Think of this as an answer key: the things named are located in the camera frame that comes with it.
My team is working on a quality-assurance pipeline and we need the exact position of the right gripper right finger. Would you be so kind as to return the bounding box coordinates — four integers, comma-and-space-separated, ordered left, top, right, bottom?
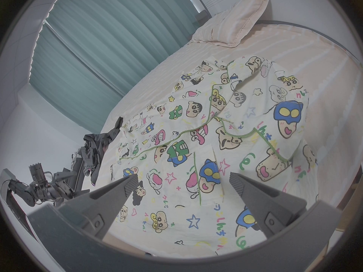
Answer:
229, 172, 308, 241

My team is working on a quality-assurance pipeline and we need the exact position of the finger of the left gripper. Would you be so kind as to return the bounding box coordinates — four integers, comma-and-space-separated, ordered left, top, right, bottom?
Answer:
67, 187, 91, 200

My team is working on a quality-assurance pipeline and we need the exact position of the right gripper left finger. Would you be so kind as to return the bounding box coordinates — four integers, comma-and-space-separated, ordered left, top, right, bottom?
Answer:
58, 175, 139, 239

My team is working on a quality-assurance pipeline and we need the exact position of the white printed pyjama top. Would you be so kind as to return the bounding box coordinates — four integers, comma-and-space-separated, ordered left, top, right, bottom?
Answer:
109, 55, 319, 250

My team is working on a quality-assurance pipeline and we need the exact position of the black garment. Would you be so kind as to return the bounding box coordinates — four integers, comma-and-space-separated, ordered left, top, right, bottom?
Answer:
82, 117, 124, 185

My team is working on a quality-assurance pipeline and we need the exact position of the blue-green curtain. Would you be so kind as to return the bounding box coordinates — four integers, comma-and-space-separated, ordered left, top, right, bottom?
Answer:
29, 22, 125, 134
44, 0, 205, 98

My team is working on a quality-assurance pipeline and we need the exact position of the bed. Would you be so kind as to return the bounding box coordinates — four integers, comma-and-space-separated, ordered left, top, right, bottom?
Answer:
96, 0, 363, 258

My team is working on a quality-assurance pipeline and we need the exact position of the pale pink striped pillow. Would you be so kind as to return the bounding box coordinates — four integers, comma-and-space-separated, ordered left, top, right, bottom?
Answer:
191, 0, 269, 48

